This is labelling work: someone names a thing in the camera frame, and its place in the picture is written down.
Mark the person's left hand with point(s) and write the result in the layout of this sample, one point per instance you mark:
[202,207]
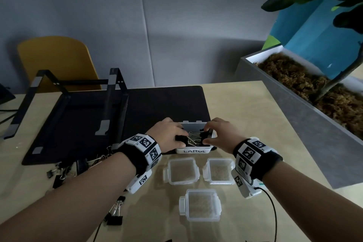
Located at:
[167,135]

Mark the person's right hand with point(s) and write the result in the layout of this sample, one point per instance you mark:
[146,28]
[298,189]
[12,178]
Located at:
[227,137]

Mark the container labelled large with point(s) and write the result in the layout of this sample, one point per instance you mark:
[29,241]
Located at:
[195,151]

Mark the pile of black binder clips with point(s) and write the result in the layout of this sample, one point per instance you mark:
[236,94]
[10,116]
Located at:
[114,220]

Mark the person's left forearm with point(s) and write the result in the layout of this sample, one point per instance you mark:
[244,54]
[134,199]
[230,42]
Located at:
[71,207]

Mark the person's right forearm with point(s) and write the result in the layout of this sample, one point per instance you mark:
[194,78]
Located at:
[312,202]

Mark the grey planter with moss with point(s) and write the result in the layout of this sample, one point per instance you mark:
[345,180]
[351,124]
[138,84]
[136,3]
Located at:
[306,131]

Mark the black desk mat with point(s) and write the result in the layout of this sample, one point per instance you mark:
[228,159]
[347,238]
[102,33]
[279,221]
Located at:
[170,105]

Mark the left wrist marker band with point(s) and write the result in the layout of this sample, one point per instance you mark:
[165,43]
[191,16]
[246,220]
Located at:
[133,155]

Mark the wrist marker band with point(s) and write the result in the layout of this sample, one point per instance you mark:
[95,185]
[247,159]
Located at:
[133,155]
[269,162]

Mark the right wrist marker band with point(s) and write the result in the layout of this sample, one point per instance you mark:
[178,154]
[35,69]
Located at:
[269,162]

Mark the black metal laptop stand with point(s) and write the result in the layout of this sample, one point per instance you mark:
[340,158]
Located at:
[113,85]

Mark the brown moss filling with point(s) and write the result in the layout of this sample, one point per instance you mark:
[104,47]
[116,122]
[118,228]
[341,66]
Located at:
[289,74]

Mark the yellow chair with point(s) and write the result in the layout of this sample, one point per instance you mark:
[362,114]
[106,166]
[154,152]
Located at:
[54,57]

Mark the black computer monitor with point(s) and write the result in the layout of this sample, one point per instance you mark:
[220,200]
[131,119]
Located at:
[5,95]

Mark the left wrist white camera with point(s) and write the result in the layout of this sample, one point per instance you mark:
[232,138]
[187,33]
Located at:
[139,182]

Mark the wrist white camera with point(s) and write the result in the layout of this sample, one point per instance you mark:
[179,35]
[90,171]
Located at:
[245,189]
[139,182]

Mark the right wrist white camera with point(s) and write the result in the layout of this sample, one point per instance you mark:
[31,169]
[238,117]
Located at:
[245,189]

